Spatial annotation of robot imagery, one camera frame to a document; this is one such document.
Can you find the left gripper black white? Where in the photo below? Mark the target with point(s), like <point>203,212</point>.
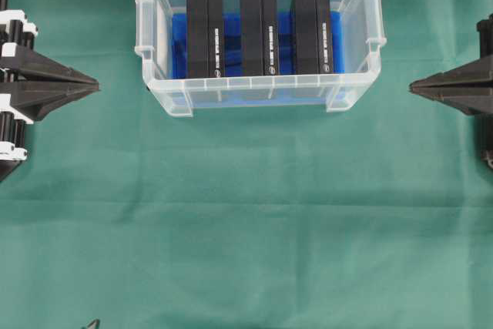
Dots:
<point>21,104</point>

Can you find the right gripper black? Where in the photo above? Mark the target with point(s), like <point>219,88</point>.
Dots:
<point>470,101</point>

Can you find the black camera box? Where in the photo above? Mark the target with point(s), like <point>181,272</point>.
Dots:
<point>205,39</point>
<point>259,38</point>
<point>312,37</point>

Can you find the clear plastic storage case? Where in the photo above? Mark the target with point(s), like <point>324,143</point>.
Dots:
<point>363,37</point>

